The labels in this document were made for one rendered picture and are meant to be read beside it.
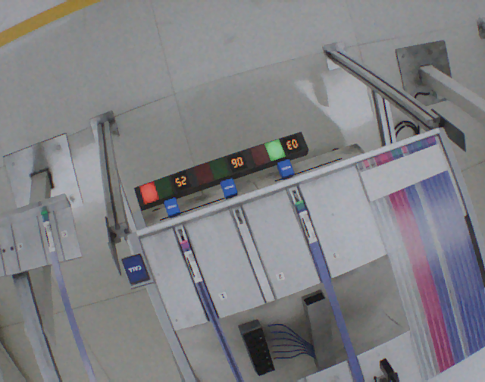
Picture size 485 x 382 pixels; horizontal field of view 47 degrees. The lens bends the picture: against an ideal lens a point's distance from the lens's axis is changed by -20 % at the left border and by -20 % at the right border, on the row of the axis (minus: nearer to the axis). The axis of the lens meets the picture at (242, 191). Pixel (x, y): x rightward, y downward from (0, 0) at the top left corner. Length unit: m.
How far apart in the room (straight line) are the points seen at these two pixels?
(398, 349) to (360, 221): 0.29
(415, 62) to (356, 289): 0.89
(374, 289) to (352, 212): 0.40
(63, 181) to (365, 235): 1.02
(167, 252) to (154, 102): 0.75
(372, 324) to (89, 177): 0.94
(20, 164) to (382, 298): 1.14
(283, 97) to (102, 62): 0.57
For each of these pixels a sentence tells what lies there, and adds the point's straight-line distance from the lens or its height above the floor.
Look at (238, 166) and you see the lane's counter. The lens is 1.28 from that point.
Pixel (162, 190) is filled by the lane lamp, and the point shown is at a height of 0.66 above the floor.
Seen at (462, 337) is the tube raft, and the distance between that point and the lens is 1.31.
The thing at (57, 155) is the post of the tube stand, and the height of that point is 0.01.
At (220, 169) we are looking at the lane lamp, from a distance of 1.28.
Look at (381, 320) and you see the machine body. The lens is 1.71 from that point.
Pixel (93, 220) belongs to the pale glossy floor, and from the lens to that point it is 2.03.
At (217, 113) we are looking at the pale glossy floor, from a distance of 1.95.
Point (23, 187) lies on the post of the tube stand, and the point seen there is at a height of 0.01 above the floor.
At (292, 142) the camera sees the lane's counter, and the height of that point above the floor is 0.66.
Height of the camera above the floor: 1.80
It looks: 61 degrees down
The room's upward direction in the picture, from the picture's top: 149 degrees clockwise
